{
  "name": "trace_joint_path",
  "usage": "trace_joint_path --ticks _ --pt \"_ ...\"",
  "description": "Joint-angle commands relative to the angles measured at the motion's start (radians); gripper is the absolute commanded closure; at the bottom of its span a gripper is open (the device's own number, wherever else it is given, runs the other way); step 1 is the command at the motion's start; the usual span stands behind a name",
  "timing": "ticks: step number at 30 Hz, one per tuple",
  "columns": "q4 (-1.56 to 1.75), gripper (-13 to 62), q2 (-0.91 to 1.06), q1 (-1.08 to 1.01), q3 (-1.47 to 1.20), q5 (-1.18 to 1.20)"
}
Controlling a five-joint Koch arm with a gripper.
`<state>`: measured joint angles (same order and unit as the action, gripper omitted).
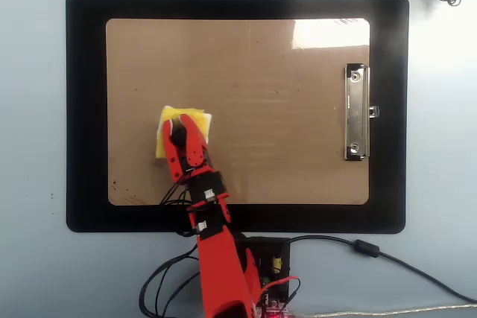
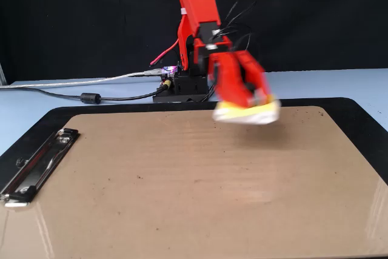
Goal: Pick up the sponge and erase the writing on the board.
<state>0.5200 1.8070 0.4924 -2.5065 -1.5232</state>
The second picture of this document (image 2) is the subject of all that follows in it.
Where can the silver metal clipboard clip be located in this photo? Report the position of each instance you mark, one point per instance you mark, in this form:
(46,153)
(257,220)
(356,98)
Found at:
(39,165)

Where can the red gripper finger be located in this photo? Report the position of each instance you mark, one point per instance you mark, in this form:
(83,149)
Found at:
(230,80)
(254,68)

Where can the black backdrop cloth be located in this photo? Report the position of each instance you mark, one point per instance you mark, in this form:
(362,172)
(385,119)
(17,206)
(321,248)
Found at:
(60,13)

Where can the yellow sponge with black knob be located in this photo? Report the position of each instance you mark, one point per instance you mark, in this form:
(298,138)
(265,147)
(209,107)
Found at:
(239,116)

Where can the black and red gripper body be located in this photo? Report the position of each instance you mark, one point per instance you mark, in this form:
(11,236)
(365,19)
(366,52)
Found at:
(201,51)

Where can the large black desk mat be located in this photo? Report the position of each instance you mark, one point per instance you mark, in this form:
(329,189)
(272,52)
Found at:
(363,113)

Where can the brown clipboard board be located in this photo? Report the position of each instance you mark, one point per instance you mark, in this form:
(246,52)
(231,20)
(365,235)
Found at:
(182,195)

